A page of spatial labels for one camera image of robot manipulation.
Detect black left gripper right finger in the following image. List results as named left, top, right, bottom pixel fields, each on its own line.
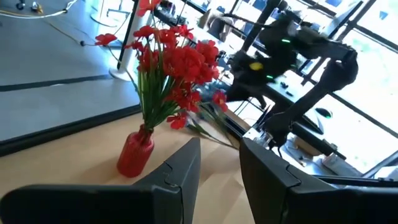
left=239, top=138, right=398, bottom=224

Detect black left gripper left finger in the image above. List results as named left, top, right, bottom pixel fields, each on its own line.
left=0, top=136, right=201, bottom=224

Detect clear ribbed glass vase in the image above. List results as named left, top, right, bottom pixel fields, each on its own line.
left=253, top=132, right=275, bottom=149

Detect red ribbed glass vase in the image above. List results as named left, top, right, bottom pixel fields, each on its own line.
left=116, top=124, right=155, bottom=179

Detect red artificial flower bunch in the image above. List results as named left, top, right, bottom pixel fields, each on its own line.
left=95, top=0, right=165, bottom=131
left=136, top=24, right=229, bottom=131

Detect black computer mouse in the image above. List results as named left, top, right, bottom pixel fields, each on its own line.
left=314, top=106, right=334, bottom=120

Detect white pole stand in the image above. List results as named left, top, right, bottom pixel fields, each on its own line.
left=108, top=0, right=154, bottom=83

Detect pale floor cable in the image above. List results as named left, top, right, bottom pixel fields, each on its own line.
left=0, top=0, right=79, bottom=20

